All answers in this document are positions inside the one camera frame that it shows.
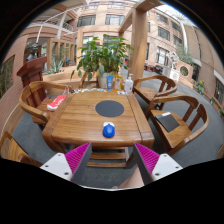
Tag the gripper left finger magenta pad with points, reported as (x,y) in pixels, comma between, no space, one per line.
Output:
(70,166)

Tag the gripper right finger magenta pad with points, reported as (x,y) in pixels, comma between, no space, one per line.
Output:
(153,166)

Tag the blue computer mouse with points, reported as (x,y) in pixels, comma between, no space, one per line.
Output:
(108,129)

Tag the round black mouse pad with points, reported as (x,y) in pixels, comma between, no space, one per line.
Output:
(109,108)

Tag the black notebook on chair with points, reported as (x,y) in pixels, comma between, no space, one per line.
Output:
(167,121)

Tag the wooden table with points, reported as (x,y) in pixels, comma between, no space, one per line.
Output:
(76,122)

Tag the near-left wooden chair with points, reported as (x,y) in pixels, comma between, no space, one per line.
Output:
(11,150)

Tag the right near wooden armchair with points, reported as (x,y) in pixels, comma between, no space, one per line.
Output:
(175,131)

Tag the wooden armchair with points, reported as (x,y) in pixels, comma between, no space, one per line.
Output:
(33,100)
(166,86)
(175,131)

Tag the right far wooden armchair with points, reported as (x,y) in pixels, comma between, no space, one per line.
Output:
(166,86)

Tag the left wooden armchair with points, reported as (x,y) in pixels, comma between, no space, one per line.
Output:
(33,100)

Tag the white pump sanitizer bottle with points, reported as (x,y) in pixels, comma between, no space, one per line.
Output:
(128,84)

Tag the yellow bottle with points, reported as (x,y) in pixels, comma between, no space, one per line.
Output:
(118,81)

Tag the blue tube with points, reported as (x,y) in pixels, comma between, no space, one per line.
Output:
(109,82)

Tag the green potted plant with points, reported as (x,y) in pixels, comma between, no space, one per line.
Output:
(100,59)

